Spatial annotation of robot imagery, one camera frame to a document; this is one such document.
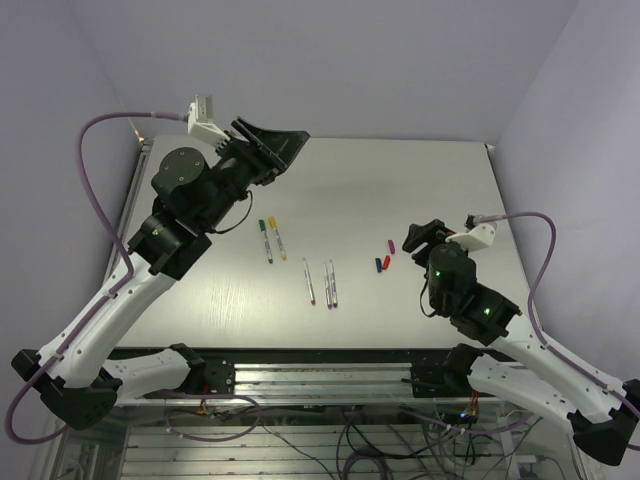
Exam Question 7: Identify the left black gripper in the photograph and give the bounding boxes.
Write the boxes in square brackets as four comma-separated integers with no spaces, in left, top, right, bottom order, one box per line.
[200,116,311,231]

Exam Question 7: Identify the yellow pen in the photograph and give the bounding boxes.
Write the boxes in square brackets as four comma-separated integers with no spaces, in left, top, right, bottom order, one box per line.
[271,226,287,261]

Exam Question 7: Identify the green pen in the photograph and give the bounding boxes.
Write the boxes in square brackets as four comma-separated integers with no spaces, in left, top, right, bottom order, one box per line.
[260,229,274,264]

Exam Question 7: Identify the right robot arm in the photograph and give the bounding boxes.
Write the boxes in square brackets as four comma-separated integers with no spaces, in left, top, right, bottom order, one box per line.
[402,215,639,466]

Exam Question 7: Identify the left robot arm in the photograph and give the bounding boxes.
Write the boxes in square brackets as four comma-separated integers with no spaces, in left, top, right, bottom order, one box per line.
[11,118,310,430]

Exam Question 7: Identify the blue tipped pen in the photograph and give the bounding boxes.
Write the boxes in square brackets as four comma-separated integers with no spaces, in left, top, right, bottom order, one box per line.
[329,260,339,309]

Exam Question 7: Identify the purple tipped pen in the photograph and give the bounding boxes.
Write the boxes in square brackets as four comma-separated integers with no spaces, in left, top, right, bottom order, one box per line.
[323,262,333,310]

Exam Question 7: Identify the red tipped pen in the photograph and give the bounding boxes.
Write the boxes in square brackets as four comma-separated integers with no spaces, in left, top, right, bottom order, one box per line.
[302,258,316,306]

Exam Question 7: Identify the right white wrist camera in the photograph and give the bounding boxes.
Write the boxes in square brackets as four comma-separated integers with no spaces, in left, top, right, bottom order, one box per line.
[445,214,497,253]

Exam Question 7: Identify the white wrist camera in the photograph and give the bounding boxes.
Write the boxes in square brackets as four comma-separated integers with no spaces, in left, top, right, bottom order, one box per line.
[445,214,497,253]
[187,94,230,148]

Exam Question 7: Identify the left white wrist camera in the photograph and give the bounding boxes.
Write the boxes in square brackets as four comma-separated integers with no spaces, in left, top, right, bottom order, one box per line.
[187,94,230,148]

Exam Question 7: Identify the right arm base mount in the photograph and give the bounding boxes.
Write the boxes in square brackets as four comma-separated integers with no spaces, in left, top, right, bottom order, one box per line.
[401,344,484,398]

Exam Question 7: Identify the aluminium frame rail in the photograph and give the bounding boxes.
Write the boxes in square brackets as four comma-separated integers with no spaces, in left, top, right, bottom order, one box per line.
[114,362,541,404]

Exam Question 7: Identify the loose cables under table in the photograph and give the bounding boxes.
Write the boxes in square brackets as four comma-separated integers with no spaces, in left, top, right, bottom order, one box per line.
[159,397,551,480]

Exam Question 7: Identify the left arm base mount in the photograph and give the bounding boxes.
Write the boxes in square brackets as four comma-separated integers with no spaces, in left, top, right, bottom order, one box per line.
[169,344,236,401]

